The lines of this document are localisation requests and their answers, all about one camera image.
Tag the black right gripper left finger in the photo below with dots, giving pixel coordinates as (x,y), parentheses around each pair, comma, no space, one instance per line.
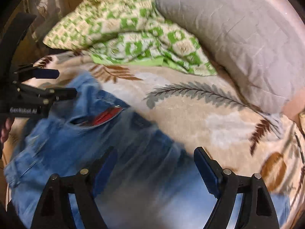
(54,209)

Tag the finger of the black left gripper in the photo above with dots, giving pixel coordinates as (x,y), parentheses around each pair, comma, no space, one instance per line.
(27,73)
(38,96)

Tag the grey quilted pillow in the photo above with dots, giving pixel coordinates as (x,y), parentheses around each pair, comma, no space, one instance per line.
(259,42)

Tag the blue denim jeans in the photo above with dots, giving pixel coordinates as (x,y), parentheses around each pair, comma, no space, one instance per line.
(155,183)

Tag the green white patterned quilt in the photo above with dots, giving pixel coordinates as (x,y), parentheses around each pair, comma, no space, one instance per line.
(129,32)

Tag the person's left hand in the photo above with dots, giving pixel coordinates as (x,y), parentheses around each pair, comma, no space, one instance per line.
(6,128)

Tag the beige leaf-pattern blanket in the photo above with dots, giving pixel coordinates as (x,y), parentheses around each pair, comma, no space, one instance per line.
(155,117)

